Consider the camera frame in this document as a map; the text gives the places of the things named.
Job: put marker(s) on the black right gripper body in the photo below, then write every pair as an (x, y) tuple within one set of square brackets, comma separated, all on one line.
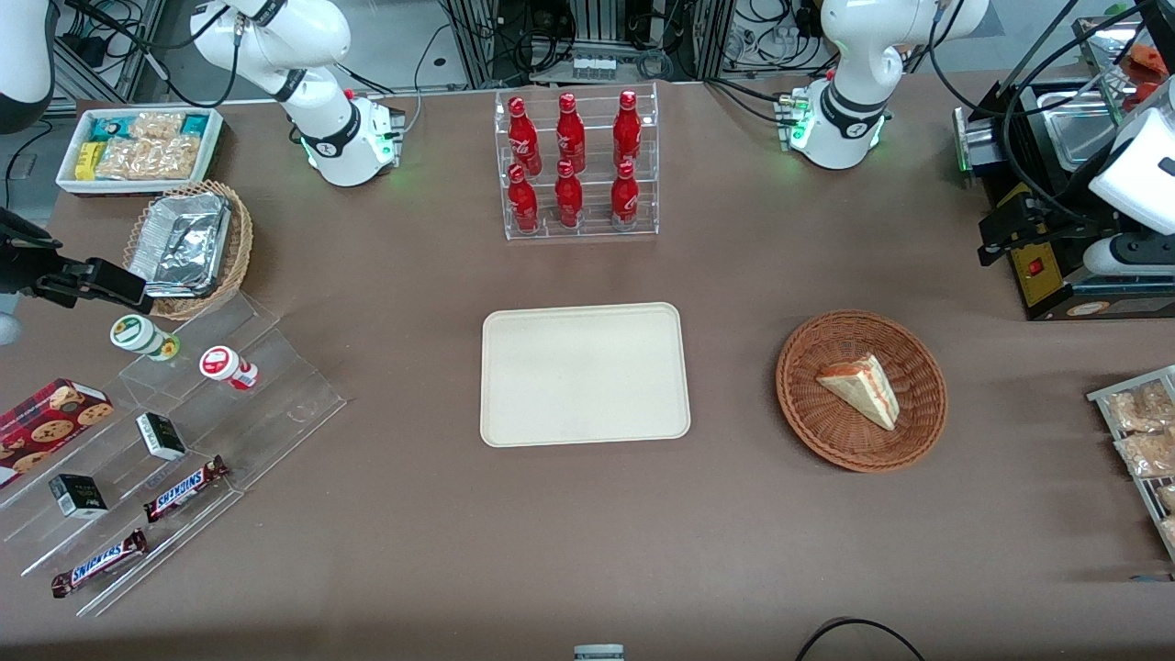
[(20, 272)]

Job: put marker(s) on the triangular sandwich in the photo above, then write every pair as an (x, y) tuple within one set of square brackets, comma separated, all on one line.
[(863, 390)]

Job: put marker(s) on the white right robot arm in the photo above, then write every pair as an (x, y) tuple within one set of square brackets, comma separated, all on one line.
[(321, 128)]

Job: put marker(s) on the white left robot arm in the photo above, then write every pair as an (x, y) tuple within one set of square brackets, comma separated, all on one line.
[(844, 110)]

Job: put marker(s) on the aluminium foil tray stack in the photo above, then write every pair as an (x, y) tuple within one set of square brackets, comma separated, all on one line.
[(179, 243)]

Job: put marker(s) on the light tan wicker basket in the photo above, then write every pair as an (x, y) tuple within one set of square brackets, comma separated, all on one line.
[(240, 248)]

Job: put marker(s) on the tray of packaged snacks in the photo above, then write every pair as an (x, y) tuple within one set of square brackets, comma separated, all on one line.
[(1102, 397)]

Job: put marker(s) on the brown round wicker basket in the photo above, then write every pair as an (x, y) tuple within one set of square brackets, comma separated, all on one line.
[(826, 431)]

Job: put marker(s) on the cream rectangular serving tray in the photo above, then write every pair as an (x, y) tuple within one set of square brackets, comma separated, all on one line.
[(584, 375)]

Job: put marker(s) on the green lid yogurt cup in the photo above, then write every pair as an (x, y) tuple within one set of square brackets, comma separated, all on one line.
[(138, 335)]

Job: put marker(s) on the black food warmer cabinet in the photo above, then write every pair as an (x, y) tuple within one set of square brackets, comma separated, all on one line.
[(1056, 285)]

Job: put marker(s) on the stainless steel food pan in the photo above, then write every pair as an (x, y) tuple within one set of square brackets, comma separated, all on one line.
[(1079, 138)]

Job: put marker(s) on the white plastic snack bin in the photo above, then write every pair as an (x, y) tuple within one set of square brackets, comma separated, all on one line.
[(69, 184)]

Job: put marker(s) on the yellow snack packet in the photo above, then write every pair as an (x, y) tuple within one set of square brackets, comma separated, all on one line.
[(87, 161)]

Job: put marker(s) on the red lid yogurt cup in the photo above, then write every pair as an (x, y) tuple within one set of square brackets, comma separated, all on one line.
[(222, 364)]

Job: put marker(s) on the large clear peanut bag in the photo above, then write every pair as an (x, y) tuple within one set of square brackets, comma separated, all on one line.
[(151, 158)]

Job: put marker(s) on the teal snack packet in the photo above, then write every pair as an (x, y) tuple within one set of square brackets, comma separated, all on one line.
[(195, 125), (110, 128)]

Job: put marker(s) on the red tartan cookie box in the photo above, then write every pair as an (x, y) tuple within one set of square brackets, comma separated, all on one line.
[(50, 431)]

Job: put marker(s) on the small black carton box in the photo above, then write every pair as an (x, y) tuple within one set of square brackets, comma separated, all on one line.
[(78, 496), (161, 436)]

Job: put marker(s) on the small clear peanut bag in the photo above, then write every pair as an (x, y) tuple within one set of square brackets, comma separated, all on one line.
[(156, 125)]

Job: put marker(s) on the clear bag of snacks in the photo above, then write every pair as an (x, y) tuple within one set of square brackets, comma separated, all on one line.
[(1169, 531), (1147, 454), (1138, 408), (1166, 498)]

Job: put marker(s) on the clear acrylic stepped stand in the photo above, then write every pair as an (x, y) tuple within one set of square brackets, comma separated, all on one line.
[(275, 404)]

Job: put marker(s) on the snickers chocolate bar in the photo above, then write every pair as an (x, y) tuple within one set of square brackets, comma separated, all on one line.
[(99, 563), (184, 489)]

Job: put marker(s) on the red cola bottle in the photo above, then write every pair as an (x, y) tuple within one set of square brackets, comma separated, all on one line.
[(523, 204), (571, 133), (523, 138), (568, 200), (627, 128), (624, 197)]

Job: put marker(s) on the clear acrylic bottle rack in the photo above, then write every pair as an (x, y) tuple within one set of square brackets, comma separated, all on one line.
[(592, 225)]

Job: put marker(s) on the small grey device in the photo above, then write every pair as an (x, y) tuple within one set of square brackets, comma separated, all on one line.
[(598, 654)]

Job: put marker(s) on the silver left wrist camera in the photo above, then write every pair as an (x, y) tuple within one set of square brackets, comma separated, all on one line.
[(1129, 262)]

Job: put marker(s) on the aluminium frame rack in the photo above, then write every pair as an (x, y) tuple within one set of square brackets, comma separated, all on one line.
[(597, 37)]

